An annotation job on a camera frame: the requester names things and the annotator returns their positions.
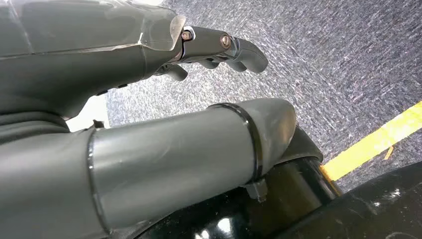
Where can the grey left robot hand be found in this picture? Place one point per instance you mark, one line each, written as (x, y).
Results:
(82, 49)

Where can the black glossy robot body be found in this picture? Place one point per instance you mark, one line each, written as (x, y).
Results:
(296, 201)

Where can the yellow floor tape strip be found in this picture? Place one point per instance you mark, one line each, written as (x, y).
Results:
(379, 138)

